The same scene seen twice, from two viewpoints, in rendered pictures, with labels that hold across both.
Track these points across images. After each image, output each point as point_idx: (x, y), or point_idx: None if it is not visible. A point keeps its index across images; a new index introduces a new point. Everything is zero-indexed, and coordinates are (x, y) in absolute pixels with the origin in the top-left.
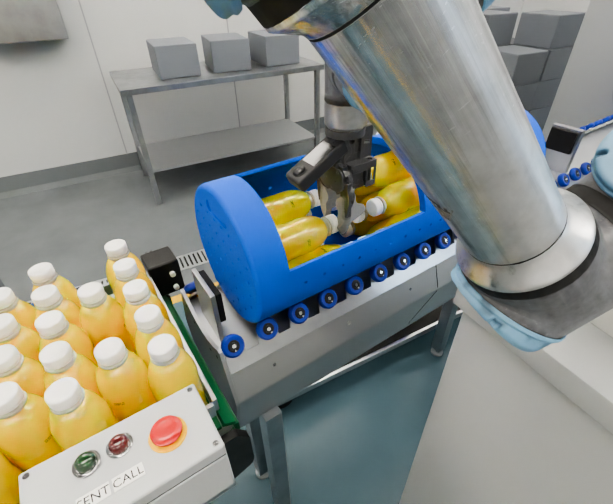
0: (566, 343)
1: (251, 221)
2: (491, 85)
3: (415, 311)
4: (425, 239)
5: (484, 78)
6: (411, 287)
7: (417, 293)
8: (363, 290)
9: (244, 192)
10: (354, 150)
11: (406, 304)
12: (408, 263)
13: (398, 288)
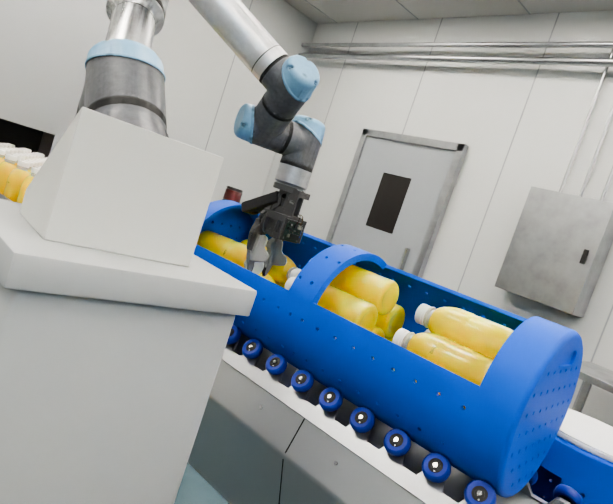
0: None
1: (209, 206)
2: (110, 31)
3: (269, 491)
4: (293, 346)
5: (110, 29)
6: (263, 407)
7: (262, 424)
8: (232, 351)
9: (233, 203)
10: (284, 206)
11: (245, 419)
12: (274, 368)
13: (253, 390)
